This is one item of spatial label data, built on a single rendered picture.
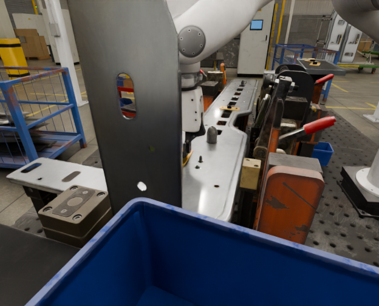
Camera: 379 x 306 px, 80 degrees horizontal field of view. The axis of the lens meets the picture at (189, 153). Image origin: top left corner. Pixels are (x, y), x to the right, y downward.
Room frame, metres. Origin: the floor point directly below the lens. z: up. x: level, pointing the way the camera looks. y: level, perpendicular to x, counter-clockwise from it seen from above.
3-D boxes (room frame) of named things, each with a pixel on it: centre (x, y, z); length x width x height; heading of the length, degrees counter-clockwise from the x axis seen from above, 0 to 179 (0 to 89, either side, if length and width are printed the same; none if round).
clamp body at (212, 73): (1.56, -0.17, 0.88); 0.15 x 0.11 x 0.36; 72
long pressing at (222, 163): (0.96, -0.17, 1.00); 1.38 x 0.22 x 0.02; 162
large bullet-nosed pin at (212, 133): (0.62, -0.07, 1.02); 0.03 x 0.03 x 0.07
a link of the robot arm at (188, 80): (0.51, 0.02, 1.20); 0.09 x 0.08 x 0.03; 72
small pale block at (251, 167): (0.38, -0.12, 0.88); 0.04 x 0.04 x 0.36; 72
